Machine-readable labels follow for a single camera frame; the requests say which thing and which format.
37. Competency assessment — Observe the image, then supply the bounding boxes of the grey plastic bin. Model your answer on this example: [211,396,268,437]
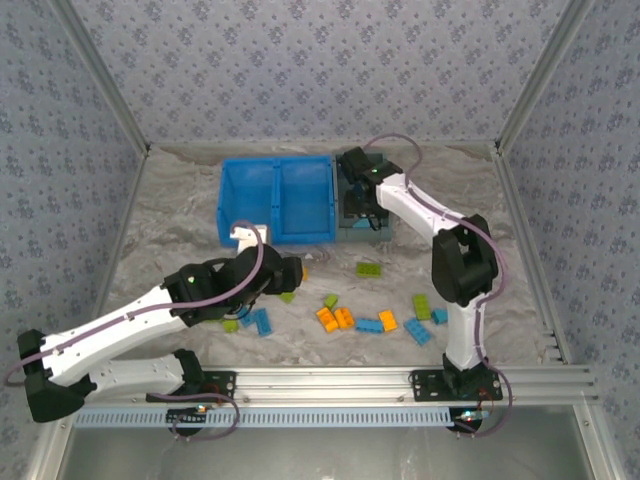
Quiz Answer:
[333,148,394,244]

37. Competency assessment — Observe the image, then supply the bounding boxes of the small black controller board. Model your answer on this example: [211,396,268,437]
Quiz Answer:
[451,406,494,432]
[166,406,210,427]

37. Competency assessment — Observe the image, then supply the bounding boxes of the grey metal panel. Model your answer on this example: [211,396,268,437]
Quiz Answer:
[27,404,629,480]

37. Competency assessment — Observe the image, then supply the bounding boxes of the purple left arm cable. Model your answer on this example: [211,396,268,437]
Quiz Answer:
[3,222,242,444]

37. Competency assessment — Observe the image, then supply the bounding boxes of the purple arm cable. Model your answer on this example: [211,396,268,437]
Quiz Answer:
[3,222,242,444]
[363,132,514,439]

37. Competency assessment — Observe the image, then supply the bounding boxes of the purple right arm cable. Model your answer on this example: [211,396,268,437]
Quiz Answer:
[363,132,514,439]

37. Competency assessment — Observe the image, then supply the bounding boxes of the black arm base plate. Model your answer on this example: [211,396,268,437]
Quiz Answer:
[410,368,504,402]
[145,370,237,404]

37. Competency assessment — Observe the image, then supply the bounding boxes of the aluminium mounting rail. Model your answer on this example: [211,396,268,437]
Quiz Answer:
[84,365,599,404]

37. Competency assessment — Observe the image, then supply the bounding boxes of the aluminium side rail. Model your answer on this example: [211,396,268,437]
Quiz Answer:
[92,149,151,321]
[492,144,572,365]

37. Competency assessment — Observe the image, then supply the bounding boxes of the white slotted cable duct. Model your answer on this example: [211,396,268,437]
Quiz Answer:
[73,405,456,429]

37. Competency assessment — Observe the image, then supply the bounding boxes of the aluminium frame post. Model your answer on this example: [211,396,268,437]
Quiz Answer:
[495,0,597,151]
[48,0,152,154]

